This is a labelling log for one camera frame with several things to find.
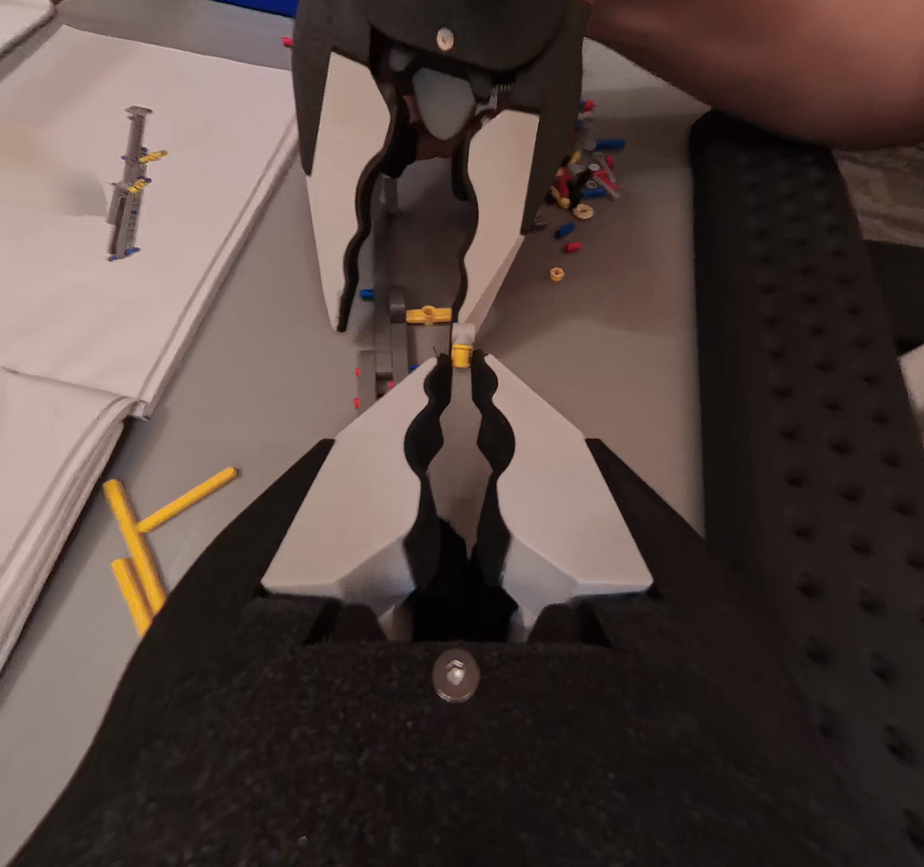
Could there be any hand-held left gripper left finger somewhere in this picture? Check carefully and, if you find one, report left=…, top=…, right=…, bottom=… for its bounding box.
left=261, top=360, right=472, bottom=642

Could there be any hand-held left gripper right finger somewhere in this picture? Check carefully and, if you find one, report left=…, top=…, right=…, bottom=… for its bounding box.
left=471, top=353, right=654, bottom=642

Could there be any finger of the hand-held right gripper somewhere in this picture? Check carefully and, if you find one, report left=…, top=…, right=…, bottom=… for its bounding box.
left=307, top=50, right=407, bottom=334
left=449, top=111, right=544, bottom=332

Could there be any long grey lego beam assembly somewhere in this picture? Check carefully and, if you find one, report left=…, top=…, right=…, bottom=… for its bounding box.
left=352, top=173, right=464, bottom=415

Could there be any instruction booklet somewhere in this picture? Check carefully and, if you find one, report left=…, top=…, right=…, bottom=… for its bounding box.
left=0, top=21, right=302, bottom=667

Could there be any pile of small colourful lego pieces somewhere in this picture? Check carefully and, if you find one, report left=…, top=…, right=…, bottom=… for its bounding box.
left=540, top=97, right=628, bottom=256

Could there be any cluster of yellow lego pieces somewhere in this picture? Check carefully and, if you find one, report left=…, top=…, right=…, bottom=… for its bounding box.
left=100, top=465, right=241, bottom=638

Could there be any black perforated board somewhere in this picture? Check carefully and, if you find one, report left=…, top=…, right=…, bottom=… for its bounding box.
left=688, top=111, right=924, bottom=867

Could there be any white document stand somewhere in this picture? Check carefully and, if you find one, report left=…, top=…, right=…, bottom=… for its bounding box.
left=0, top=0, right=59, bottom=57

